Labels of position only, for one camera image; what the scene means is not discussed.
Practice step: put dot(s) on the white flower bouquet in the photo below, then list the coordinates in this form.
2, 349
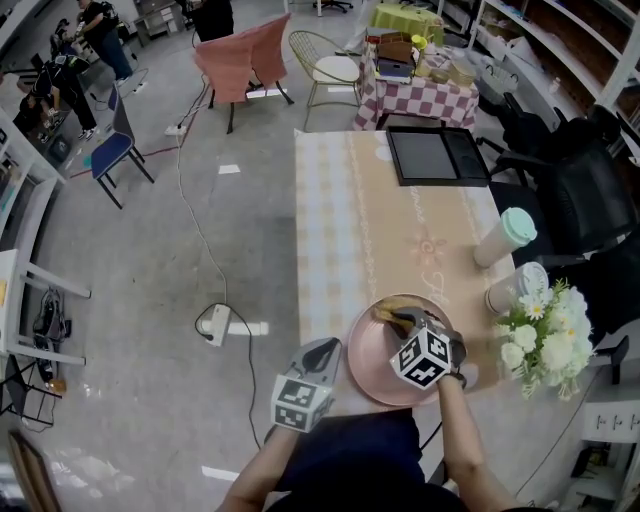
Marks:
555, 345

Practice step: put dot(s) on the beige patterned tablecloth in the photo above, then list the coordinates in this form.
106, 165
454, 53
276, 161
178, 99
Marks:
350, 210

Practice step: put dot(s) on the dark storage box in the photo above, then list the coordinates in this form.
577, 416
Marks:
395, 70

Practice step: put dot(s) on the person's dark navy clothing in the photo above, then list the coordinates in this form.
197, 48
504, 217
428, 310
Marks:
360, 460

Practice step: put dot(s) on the white cabinet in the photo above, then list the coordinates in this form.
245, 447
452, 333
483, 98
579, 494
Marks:
612, 422

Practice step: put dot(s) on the white bottle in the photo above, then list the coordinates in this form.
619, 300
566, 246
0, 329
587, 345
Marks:
554, 86

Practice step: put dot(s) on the black mesh office chair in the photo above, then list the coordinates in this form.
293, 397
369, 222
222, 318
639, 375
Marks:
585, 200
610, 280

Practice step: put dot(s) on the yellow sponge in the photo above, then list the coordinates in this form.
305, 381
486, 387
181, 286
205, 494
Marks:
387, 307

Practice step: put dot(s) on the white table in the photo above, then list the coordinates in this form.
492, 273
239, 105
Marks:
11, 325

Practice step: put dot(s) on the orange brown object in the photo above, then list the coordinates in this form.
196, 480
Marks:
57, 385

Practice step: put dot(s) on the yellow cup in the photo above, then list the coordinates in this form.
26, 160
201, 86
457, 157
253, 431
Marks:
419, 42

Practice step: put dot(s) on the person's right forearm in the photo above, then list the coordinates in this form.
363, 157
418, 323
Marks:
465, 440

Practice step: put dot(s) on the big pink plate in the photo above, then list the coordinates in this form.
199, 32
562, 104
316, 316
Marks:
372, 360

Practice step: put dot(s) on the white shelving rack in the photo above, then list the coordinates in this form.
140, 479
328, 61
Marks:
615, 60

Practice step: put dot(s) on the gray bag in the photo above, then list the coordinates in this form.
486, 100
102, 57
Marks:
52, 315

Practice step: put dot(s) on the black folding stand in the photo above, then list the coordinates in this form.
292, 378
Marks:
15, 395

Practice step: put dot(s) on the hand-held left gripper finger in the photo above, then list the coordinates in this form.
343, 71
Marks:
309, 352
336, 367

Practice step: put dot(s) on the person's right hand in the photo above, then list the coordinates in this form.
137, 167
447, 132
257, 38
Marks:
459, 357

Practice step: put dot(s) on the black tray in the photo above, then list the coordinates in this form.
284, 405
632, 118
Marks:
425, 157

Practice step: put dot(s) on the green tablecloth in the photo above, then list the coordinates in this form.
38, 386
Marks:
405, 22

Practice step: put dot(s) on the pink checkered tablecloth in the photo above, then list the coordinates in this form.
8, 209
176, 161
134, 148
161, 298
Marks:
420, 105

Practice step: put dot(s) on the white shelf unit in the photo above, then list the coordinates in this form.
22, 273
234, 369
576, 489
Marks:
25, 170

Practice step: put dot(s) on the wooden frame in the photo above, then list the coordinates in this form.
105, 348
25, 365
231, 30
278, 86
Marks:
32, 470

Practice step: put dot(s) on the blue chair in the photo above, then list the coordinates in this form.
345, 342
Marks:
112, 152

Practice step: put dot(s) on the cream tumbler mint lid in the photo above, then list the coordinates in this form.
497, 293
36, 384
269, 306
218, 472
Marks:
500, 242

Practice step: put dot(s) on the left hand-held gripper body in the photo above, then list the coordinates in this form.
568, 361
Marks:
300, 402

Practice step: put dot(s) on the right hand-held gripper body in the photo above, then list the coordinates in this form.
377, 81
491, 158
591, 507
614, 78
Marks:
422, 357

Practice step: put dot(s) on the brown wooden box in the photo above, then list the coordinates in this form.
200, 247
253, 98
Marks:
394, 49

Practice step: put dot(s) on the black floor box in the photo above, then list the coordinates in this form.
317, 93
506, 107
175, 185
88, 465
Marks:
60, 149

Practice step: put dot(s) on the person's left forearm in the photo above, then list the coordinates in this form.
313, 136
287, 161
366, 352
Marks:
255, 470

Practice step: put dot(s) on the white power strip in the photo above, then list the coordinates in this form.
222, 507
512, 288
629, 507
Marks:
219, 324
176, 130

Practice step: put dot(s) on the pink cloth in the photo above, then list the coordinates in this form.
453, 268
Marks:
235, 65

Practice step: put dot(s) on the gold bowl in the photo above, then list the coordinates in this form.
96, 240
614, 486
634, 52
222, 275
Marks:
439, 76

